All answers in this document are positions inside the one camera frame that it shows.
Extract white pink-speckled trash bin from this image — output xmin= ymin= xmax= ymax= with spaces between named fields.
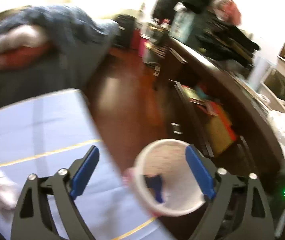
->
xmin=123 ymin=139 xmax=205 ymax=217

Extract books on dresser shelf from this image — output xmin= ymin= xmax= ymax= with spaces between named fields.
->
xmin=181 ymin=85 xmax=237 ymax=157

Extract dark wooden dresser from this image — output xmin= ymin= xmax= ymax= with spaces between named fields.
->
xmin=155 ymin=38 xmax=285 ymax=180

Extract blue checked tablecloth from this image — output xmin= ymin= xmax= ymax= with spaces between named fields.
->
xmin=0 ymin=89 xmax=172 ymax=239

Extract pink storage box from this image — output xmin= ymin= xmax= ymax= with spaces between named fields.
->
xmin=138 ymin=36 xmax=148 ymax=57

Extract pile of dark clothes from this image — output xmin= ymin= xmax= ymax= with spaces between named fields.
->
xmin=151 ymin=0 xmax=260 ymax=67

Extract grey red folded comforter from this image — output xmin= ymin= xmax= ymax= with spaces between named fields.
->
xmin=0 ymin=25 xmax=54 ymax=70

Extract bed with grey sheet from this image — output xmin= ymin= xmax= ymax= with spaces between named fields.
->
xmin=0 ymin=16 xmax=116 ymax=108

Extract black suitcase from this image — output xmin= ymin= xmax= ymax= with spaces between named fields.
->
xmin=114 ymin=14 xmax=136 ymax=48

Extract blue patterned quilt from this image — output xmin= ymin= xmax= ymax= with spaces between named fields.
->
xmin=0 ymin=4 xmax=119 ymax=53

